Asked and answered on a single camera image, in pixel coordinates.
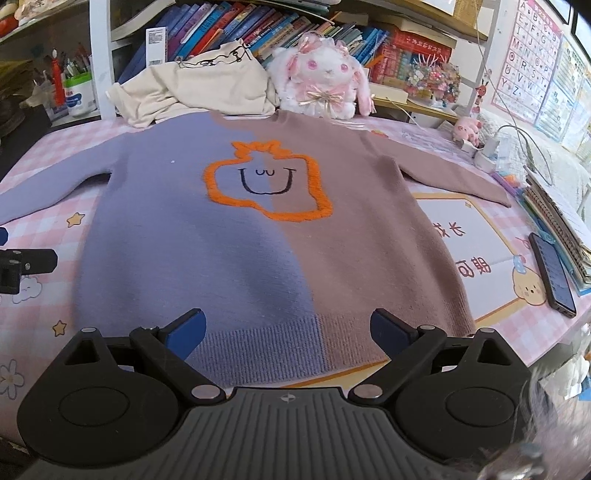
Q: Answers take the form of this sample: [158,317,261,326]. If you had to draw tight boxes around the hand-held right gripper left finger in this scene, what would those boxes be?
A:
[66,308,227,401]

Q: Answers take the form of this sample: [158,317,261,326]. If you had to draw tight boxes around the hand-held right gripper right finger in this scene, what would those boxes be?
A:
[347,308,532,402]

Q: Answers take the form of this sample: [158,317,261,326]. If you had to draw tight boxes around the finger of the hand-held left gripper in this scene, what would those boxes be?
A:
[0,226,59,296]

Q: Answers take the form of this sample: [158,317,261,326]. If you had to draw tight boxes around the purple and brown sweater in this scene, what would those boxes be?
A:
[0,110,513,387]

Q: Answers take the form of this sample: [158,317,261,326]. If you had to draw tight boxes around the black smartphone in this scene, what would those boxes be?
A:
[527,232,578,318]

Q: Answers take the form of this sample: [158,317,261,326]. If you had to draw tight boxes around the white pen holder jar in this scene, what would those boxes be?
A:
[64,74,99,118]

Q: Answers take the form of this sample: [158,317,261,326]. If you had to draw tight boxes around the stack of notebooks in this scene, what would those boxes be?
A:
[519,171,591,296]

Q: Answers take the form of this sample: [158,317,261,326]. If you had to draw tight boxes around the small pink plush toy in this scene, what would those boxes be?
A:
[451,116,485,145]

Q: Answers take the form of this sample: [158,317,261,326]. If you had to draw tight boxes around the cream sweatshirt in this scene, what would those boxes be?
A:
[109,39,280,129]

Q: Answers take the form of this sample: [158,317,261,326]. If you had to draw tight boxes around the pink flower bouquet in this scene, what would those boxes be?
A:
[406,58,462,107]

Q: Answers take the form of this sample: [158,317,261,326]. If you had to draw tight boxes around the white and pink plush bunny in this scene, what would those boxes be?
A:
[268,36,377,120]

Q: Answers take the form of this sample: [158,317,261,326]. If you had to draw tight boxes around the red boxed book set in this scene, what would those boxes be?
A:
[369,28,455,90]

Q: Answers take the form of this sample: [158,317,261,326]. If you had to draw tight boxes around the white bookshelf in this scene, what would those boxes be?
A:
[0,0,502,127]

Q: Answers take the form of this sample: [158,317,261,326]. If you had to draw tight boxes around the row of books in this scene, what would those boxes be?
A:
[117,0,393,86]

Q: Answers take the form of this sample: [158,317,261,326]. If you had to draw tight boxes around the white charger with cable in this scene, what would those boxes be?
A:
[462,124,555,185]

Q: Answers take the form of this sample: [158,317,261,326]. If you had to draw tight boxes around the colourful wall chart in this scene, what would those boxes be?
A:
[536,34,587,144]

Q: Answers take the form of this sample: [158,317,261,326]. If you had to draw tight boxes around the alphabet wall poster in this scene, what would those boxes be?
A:
[491,0,565,125]

